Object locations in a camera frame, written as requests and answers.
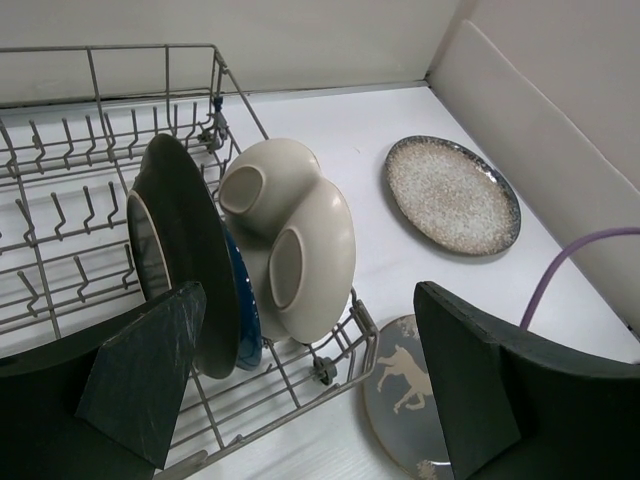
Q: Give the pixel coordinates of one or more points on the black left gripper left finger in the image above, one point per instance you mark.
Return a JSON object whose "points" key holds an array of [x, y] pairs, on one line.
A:
{"points": [[101, 403]]}

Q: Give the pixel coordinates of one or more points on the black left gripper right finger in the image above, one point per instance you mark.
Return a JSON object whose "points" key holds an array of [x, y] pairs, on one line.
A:
{"points": [[514, 405]]}

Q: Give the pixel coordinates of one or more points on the grey plate with gold tree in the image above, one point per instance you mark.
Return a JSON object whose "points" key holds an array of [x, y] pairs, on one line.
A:
{"points": [[400, 405]]}

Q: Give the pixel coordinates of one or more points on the blue leaf-shaped dish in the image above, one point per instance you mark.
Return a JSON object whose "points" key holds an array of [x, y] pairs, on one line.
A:
{"points": [[250, 346]]}

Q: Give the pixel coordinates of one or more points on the cream divided plate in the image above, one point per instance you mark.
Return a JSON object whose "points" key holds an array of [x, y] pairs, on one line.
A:
{"points": [[295, 232]]}

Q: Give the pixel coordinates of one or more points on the speckled beige round plate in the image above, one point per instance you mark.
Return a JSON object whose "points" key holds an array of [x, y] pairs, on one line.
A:
{"points": [[452, 195]]}

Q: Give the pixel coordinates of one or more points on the grey wire dish rack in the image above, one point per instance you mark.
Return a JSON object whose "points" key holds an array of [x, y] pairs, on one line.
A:
{"points": [[74, 124]]}

